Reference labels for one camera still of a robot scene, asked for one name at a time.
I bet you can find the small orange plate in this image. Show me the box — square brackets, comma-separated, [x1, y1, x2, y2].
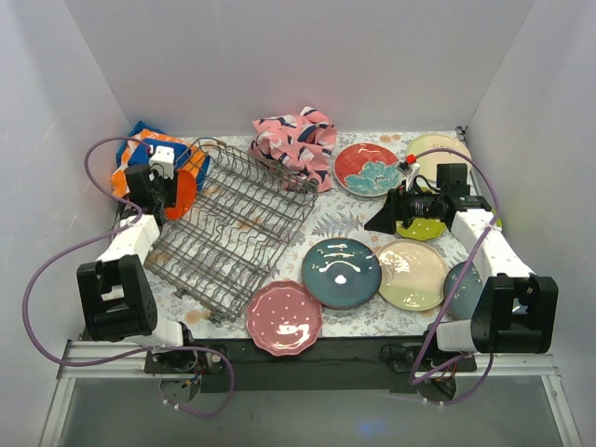
[165, 169, 196, 220]

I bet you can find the dark teal plate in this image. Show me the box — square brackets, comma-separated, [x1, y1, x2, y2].
[301, 237, 382, 310]

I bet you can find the pink dotted plate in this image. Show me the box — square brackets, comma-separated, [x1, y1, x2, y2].
[246, 280, 323, 357]

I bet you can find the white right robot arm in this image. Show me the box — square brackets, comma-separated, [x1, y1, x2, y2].
[364, 162, 559, 371]

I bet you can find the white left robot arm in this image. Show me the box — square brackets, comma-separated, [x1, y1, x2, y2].
[76, 161, 198, 373]

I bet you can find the olive green dotted plate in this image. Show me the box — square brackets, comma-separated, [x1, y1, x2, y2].
[396, 218, 446, 241]

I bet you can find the floral tablecloth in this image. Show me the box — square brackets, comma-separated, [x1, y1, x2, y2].
[90, 130, 494, 340]

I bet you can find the cream plate at back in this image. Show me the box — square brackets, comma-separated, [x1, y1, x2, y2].
[405, 132, 472, 183]

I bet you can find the orange and blue cloth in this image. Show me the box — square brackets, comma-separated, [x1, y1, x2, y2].
[111, 121, 210, 197]

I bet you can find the red plate with teal flower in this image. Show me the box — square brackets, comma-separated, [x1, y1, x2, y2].
[332, 142, 402, 197]

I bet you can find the cream and green plate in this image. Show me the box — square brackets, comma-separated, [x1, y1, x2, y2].
[376, 238, 449, 312]

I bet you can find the pink patterned cloth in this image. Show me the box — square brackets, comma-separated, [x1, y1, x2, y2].
[249, 107, 337, 192]

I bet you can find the grey blue plate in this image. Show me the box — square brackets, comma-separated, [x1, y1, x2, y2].
[442, 262, 484, 320]

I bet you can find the black base bar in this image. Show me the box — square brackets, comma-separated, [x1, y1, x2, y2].
[134, 335, 479, 395]

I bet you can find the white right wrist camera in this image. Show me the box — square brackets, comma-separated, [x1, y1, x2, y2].
[397, 155, 420, 192]

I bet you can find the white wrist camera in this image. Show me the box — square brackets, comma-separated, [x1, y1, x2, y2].
[149, 145, 176, 180]
[397, 155, 420, 192]

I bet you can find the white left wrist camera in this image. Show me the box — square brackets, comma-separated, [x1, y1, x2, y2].
[149, 145, 176, 180]

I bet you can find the grey wire dish rack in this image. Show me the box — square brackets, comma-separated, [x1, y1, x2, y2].
[144, 138, 318, 322]

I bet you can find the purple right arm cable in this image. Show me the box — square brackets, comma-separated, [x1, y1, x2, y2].
[408, 149, 504, 409]

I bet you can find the aluminium rail frame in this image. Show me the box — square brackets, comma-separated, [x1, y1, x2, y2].
[39, 341, 581, 446]

